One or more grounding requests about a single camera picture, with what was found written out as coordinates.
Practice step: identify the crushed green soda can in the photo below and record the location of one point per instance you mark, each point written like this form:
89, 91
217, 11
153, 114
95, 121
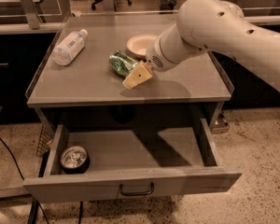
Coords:
122, 63

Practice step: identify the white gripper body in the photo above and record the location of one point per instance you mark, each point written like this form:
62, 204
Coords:
154, 57

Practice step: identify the grey cabinet table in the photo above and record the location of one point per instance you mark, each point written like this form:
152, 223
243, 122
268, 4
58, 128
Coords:
88, 80

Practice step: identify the black drawer handle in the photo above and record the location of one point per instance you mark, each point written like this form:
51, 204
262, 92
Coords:
147, 192

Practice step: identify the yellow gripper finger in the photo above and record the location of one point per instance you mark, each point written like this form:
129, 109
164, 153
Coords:
140, 74

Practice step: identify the black can in drawer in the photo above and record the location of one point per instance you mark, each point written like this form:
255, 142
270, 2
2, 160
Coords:
75, 160

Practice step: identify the open grey top drawer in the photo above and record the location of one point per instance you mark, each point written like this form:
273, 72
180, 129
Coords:
178, 160

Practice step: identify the clear plastic water bottle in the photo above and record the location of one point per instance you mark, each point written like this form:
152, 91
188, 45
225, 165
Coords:
66, 51

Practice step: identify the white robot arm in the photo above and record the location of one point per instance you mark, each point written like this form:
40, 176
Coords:
212, 25

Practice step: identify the white bowl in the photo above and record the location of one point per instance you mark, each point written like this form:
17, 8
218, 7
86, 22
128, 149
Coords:
138, 44

